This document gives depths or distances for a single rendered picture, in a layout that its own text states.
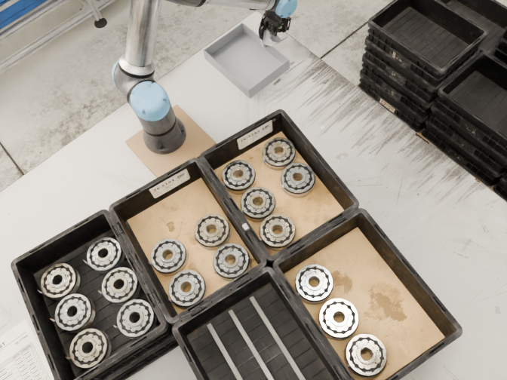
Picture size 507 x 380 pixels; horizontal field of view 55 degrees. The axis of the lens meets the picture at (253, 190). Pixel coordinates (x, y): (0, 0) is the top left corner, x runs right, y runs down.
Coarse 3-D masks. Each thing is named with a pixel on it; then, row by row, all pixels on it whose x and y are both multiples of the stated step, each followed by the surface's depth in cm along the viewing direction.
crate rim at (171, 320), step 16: (192, 160) 143; (160, 176) 141; (208, 176) 140; (112, 208) 138; (240, 224) 132; (128, 240) 133; (144, 272) 129; (224, 288) 125; (160, 304) 124; (176, 320) 122
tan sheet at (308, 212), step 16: (256, 160) 152; (304, 160) 151; (240, 176) 150; (272, 176) 149; (272, 192) 147; (320, 192) 146; (240, 208) 146; (288, 208) 144; (304, 208) 144; (320, 208) 143; (336, 208) 143; (256, 224) 143; (304, 224) 141; (320, 224) 141
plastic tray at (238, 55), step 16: (240, 32) 193; (208, 48) 186; (224, 48) 191; (240, 48) 190; (256, 48) 189; (272, 48) 183; (224, 64) 187; (240, 64) 187; (256, 64) 186; (272, 64) 185; (288, 64) 181; (240, 80) 183; (256, 80) 182; (272, 80) 181
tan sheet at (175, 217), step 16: (176, 192) 150; (192, 192) 149; (208, 192) 149; (160, 208) 148; (176, 208) 147; (192, 208) 147; (208, 208) 146; (144, 224) 146; (160, 224) 145; (176, 224) 145; (192, 224) 145; (144, 240) 144; (160, 240) 143; (192, 240) 142; (240, 240) 141; (192, 256) 140; (208, 256) 140; (208, 272) 137; (208, 288) 135
